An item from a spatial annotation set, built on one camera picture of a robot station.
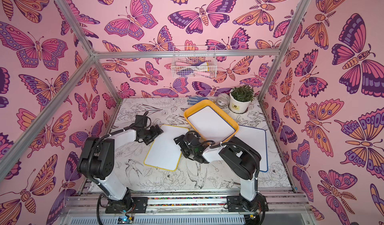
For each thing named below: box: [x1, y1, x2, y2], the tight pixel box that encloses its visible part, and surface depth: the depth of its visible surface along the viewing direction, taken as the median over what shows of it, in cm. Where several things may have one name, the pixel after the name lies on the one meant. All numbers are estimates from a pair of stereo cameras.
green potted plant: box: [231, 85, 254, 103], surface depth 102 cm
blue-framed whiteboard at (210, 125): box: [187, 106, 236, 143], surface depth 105 cm
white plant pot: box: [229, 88, 251, 114], surface depth 107 cm
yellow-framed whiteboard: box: [144, 124, 190, 172], surface depth 95 cm
